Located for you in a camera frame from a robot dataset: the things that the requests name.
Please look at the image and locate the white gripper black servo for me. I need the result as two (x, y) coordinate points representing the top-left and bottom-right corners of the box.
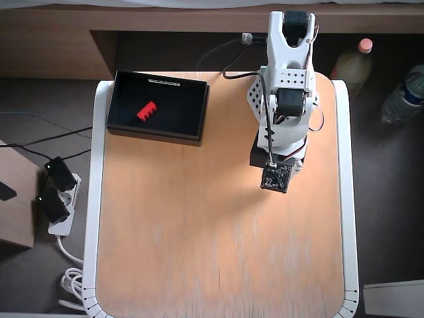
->
(250, 140), (305, 177)

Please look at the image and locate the red lego block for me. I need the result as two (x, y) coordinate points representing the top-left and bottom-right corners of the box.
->
(136, 101), (159, 123)

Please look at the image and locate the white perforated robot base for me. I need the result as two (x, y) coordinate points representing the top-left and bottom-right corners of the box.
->
(246, 65), (270, 120)

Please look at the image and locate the black rectangular bin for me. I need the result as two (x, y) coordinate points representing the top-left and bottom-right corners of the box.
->
(106, 68), (211, 148)

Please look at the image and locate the yellow bottle pink cap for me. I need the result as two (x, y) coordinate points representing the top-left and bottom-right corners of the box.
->
(331, 38), (374, 100)

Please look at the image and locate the clear plastic water bottle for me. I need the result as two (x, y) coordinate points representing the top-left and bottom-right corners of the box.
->
(380, 64), (424, 126)

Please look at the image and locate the grey box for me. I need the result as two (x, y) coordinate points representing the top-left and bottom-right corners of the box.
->
(362, 280), (424, 317)

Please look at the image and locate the black power adapter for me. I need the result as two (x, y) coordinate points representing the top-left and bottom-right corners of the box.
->
(43, 156), (78, 192)
(34, 187), (71, 224)

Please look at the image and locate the white power strip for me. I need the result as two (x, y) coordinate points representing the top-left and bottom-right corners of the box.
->
(48, 172), (82, 237)

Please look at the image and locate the brown wooden desk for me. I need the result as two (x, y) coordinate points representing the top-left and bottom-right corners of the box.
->
(0, 3), (424, 80)

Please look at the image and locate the light wooden box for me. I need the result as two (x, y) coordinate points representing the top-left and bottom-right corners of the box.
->
(0, 140), (42, 249)

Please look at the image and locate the small black flat object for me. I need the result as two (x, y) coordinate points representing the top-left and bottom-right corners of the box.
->
(0, 181), (17, 201)

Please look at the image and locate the black camera circuit board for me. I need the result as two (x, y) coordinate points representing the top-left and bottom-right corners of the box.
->
(260, 162), (294, 195)

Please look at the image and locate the black floor cable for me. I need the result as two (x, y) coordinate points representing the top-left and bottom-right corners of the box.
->
(0, 125), (93, 148)

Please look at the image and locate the white power strip cable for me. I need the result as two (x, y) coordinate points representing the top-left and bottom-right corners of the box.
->
(58, 234), (87, 312)

